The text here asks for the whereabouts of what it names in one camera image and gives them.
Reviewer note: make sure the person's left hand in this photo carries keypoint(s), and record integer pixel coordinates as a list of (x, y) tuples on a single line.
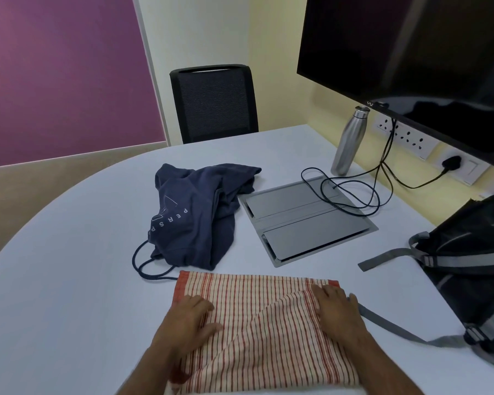
[(181, 324)]

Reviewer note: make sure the person's right hand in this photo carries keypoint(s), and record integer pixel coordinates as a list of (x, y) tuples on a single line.
[(337, 312)]

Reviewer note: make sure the red striped cloth clothes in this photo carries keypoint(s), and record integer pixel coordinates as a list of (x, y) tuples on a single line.
[(263, 337)]

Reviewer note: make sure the navy blue hoodie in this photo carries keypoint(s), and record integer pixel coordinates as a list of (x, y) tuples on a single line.
[(189, 218)]

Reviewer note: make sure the black grey backpack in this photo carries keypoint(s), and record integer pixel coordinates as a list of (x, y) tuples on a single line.
[(469, 242)]

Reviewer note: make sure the person's right forearm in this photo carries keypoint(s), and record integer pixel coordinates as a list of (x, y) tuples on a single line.
[(383, 370)]

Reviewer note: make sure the steel water bottle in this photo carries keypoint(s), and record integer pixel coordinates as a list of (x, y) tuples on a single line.
[(348, 143)]

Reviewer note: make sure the black mesh back chair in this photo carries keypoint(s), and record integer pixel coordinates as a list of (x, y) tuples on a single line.
[(214, 102)]

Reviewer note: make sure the black television screen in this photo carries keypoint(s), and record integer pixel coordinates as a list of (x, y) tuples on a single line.
[(395, 49)]

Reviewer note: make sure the white wall socket strip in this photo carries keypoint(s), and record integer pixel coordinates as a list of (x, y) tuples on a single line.
[(411, 139)]

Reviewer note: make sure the white wall switch plate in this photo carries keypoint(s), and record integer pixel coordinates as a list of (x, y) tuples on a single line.
[(473, 170)]

